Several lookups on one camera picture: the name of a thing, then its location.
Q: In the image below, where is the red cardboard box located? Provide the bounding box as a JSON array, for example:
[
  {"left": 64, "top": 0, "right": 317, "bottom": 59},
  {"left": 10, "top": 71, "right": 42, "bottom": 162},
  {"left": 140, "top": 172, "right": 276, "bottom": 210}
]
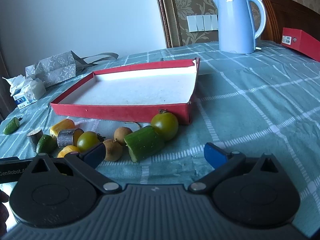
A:
[{"left": 281, "top": 28, "right": 320, "bottom": 62}]

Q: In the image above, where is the brown longan front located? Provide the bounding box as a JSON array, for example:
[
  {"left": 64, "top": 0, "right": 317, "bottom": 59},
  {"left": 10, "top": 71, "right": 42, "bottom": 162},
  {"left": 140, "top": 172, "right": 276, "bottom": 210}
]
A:
[{"left": 103, "top": 139, "right": 123, "bottom": 161}]

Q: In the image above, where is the gilded wall frame moulding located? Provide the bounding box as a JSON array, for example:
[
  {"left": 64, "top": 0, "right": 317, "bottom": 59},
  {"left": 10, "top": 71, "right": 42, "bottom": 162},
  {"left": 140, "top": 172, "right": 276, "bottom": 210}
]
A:
[{"left": 157, "top": 0, "right": 182, "bottom": 48}]

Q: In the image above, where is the tissue pack with cat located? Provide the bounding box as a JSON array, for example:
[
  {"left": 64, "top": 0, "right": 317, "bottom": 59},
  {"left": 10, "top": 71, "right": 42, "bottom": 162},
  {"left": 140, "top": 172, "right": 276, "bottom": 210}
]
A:
[{"left": 2, "top": 75, "right": 46, "bottom": 109}]

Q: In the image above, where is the green tomato small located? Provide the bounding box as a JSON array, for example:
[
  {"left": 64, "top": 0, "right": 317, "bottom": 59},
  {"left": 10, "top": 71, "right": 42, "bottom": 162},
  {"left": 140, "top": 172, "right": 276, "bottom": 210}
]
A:
[{"left": 77, "top": 131, "right": 105, "bottom": 152}]

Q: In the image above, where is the yellow fruit wedge front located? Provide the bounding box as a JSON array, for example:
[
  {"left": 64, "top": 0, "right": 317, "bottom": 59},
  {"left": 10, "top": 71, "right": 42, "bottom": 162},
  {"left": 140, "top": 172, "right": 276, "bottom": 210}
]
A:
[{"left": 57, "top": 145, "right": 80, "bottom": 158}]

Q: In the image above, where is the grey patterned paper bag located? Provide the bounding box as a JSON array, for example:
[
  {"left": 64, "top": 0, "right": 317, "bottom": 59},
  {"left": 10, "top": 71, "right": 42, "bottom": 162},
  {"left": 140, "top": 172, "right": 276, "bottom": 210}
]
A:
[{"left": 25, "top": 50, "right": 119, "bottom": 88}]

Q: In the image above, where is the light blue electric kettle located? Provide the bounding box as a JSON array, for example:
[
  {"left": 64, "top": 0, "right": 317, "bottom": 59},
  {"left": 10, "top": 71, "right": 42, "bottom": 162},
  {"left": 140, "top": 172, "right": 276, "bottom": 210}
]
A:
[{"left": 213, "top": 0, "right": 266, "bottom": 54}]

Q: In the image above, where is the cucumber end piece far left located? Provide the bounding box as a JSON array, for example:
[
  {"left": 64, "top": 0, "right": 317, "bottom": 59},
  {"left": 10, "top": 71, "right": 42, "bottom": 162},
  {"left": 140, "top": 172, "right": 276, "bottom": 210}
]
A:
[{"left": 3, "top": 117, "right": 22, "bottom": 135}]

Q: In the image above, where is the red shallow box tray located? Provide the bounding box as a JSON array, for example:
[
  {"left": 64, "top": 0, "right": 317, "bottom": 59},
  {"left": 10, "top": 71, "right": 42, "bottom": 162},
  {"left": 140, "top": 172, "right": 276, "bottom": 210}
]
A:
[{"left": 51, "top": 58, "right": 200, "bottom": 125}]

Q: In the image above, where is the yellow fruit wedge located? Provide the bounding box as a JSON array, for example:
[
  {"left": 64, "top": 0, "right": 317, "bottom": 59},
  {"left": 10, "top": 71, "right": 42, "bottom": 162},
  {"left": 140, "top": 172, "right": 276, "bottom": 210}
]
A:
[
  {"left": 50, "top": 119, "right": 75, "bottom": 138},
  {"left": 57, "top": 145, "right": 80, "bottom": 158}
]

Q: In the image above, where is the cut cucumber chunk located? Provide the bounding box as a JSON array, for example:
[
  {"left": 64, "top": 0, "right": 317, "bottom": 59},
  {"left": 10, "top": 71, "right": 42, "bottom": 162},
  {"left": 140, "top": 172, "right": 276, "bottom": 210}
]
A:
[{"left": 124, "top": 126, "right": 165, "bottom": 163}]

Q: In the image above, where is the small dark green cucumber end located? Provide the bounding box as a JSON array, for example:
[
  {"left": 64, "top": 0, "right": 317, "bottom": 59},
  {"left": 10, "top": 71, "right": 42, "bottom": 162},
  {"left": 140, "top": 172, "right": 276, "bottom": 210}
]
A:
[{"left": 36, "top": 134, "right": 57, "bottom": 154}]

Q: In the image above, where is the person's hand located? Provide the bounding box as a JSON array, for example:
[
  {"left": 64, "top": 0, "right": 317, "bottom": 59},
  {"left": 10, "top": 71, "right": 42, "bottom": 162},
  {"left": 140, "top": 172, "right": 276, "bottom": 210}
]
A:
[{"left": 0, "top": 190, "right": 9, "bottom": 236}]

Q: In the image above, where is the white wall switch panel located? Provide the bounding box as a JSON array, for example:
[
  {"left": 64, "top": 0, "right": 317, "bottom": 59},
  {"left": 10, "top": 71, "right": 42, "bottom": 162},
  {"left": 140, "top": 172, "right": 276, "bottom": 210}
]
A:
[{"left": 187, "top": 15, "right": 218, "bottom": 33}]

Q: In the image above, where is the wooden headboard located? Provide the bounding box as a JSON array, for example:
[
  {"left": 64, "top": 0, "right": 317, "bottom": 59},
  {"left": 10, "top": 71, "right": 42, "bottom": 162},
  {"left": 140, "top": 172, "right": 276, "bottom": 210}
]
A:
[{"left": 261, "top": 0, "right": 319, "bottom": 43}]

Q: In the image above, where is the large green tomato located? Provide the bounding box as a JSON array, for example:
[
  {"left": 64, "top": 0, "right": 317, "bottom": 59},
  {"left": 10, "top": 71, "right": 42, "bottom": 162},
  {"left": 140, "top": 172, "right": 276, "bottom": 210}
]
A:
[{"left": 151, "top": 109, "right": 179, "bottom": 141}]

